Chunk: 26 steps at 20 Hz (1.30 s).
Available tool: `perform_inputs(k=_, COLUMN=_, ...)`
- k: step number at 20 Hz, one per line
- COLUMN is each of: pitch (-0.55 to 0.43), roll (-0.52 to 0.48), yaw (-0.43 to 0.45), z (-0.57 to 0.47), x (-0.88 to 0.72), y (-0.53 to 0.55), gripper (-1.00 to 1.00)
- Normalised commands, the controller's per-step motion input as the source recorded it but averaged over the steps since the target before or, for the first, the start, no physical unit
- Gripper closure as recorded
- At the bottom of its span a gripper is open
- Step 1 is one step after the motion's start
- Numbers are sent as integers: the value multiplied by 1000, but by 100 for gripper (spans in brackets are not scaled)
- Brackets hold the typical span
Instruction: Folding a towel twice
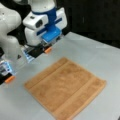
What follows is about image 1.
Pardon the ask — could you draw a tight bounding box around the white gripper blue mount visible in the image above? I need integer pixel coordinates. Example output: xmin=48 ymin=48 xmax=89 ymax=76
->
xmin=23 ymin=8 xmax=66 ymax=46

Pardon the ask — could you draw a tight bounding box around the orange clamp at table edge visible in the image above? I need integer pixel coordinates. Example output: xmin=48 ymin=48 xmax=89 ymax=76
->
xmin=5 ymin=76 xmax=14 ymax=83

